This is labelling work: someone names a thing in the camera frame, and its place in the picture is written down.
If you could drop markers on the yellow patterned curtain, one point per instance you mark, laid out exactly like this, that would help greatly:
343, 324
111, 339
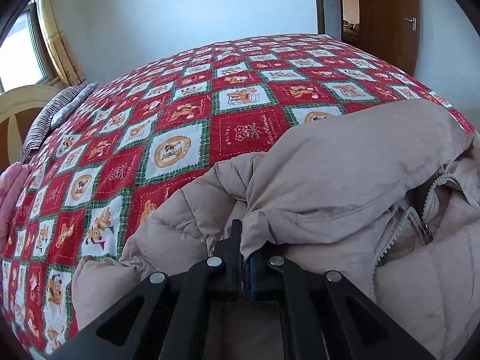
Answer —
58, 48

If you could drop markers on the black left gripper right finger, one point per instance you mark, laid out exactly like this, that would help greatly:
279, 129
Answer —
325, 316

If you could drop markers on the silver door handle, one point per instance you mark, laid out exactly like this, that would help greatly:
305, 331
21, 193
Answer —
412, 22

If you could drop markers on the beige puffer down jacket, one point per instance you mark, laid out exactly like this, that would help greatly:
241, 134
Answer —
388, 196

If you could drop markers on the brown wooden door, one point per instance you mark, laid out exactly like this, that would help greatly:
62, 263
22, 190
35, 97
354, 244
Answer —
386, 35

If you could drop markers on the dark brown door frame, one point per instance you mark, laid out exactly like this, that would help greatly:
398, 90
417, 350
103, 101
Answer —
320, 15

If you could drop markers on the window with grey frame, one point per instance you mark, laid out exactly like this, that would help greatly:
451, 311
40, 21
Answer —
24, 57

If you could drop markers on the pink folded quilt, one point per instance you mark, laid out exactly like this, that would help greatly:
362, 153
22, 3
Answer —
11, 186

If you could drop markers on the striped grey pillow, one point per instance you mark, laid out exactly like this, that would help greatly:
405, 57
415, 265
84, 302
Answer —
55, 113

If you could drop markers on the red patchwork cartoon bedspread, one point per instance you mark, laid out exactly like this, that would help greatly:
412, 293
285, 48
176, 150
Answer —
133, 142

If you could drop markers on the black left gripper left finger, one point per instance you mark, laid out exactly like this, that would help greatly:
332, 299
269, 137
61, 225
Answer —
165, 316

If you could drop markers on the cream and brown headboard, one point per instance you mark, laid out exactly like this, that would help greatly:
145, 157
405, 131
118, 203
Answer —
19, 107

